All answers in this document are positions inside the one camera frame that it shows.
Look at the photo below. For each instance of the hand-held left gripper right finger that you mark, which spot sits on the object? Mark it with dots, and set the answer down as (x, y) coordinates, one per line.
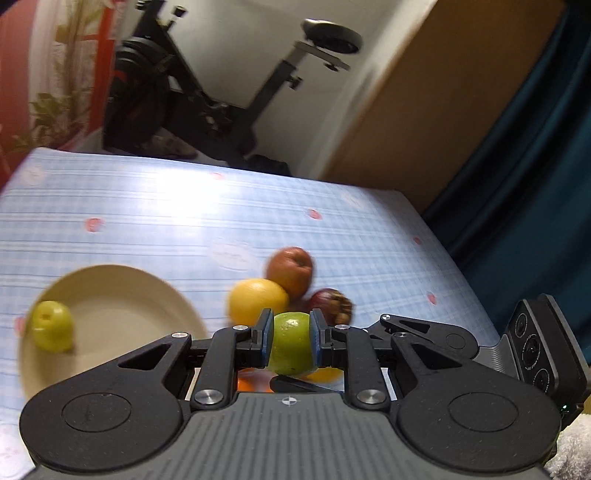
(316, 339)

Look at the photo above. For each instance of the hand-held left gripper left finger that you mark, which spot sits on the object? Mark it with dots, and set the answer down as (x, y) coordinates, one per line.
(265, 339)

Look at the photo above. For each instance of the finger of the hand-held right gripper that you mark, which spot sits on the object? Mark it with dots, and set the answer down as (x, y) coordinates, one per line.
(443, 340)
(295, 384)

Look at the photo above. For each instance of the green apple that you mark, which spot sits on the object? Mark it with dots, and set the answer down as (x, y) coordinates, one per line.
(293, 344)
(53, 325)

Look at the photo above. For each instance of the large yellow citrus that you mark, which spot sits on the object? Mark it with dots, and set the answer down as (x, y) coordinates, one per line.
(328, 374)
(254, 300)

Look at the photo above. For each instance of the dark purple mangosteen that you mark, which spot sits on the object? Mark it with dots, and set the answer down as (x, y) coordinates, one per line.
(330, 304)

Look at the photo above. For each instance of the orange mandarin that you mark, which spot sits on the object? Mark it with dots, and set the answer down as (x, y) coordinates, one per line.
(251, 381)

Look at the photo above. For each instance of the red apple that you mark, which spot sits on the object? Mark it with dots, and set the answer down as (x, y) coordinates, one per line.
(288, 270)

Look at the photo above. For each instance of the cream round plate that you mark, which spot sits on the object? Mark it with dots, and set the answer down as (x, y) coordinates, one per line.
(124, 314)

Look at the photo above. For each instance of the pale fluffy towel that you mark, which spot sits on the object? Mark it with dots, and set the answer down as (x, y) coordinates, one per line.
(572, 454)

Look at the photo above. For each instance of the blue plaid tablecloth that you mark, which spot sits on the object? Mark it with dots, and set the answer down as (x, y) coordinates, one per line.
(184, 221)

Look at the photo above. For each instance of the teal curtain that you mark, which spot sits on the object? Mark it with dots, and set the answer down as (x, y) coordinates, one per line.
(531, 184)

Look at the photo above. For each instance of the brown wooden board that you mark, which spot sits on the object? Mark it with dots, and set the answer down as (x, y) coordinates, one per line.
(438, 92)

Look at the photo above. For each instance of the black exercise bike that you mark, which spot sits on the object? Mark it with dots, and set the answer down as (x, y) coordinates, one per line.
(143, 92)

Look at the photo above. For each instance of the wall poster with plants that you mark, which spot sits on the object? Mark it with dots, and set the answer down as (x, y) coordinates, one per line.
(41, 69)

